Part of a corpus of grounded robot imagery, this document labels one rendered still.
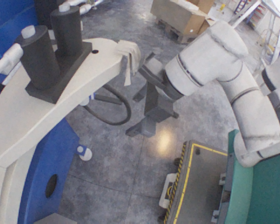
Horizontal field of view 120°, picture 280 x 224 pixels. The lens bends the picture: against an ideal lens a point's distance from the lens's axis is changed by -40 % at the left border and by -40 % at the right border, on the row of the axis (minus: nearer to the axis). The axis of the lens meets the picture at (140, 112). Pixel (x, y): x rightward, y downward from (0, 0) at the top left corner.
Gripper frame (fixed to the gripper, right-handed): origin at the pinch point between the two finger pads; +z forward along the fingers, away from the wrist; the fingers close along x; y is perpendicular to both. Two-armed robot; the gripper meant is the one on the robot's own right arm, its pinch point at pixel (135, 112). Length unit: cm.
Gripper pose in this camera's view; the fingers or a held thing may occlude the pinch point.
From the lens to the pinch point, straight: 40.7
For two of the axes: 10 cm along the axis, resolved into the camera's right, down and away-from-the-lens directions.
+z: -5.7, 4.3, 7.0
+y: 8.1, 4.2, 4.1
